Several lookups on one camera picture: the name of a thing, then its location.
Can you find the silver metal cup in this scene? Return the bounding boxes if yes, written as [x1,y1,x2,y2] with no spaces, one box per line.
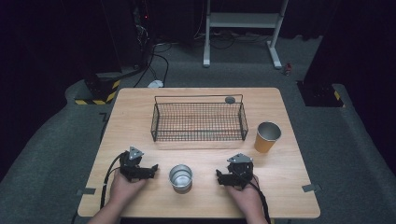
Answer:
[168,163,193,191]

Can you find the black base with yellow stripes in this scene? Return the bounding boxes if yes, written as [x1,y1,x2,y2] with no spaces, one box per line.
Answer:
[74,73,121,105]

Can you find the grey tape strip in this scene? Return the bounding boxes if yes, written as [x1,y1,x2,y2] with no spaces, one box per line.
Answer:
[76,187,97,196]
[301,183,322,193]

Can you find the dark equipment rack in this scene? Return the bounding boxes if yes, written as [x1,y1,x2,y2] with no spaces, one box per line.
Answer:
[130,0,157,70]

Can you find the person's left hand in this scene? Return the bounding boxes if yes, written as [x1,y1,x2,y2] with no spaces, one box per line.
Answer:
[108,170,148,204]

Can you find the white metal stand frame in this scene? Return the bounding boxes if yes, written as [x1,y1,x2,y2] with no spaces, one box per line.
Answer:
[203,0,289,70]

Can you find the black floor cable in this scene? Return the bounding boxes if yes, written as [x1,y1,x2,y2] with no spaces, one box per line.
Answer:
[134,43,173,89]

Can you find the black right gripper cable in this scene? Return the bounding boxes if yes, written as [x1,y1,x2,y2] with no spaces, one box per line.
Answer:
[248,181,272,224]

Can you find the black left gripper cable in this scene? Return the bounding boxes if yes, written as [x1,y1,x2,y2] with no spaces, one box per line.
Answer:
[99,152,125,210]

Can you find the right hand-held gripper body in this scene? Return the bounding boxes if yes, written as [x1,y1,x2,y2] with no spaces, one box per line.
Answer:
[226,152,255,189]

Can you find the black wire mesh basket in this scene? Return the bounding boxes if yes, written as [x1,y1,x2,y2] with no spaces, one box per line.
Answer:
[150,93,249,143]

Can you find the orange cup with metal inside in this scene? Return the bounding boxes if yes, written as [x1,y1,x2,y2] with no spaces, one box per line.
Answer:
[253,120,282,154]

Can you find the person's right hand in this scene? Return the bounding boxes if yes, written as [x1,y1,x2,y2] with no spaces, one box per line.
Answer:
[225,176,265,216]

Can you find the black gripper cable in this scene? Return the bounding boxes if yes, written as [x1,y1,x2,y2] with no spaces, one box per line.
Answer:
[99,152,125,210]
[248,181,272,224]

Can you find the cables under white stand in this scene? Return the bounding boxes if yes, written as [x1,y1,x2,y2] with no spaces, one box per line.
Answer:
[193,29,273,50]

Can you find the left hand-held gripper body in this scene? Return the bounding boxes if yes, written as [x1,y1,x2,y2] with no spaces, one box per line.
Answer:
[119,146,148,182]

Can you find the black base with yellow mark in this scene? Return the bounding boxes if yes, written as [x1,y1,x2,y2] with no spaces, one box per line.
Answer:
[297,80,346,108]

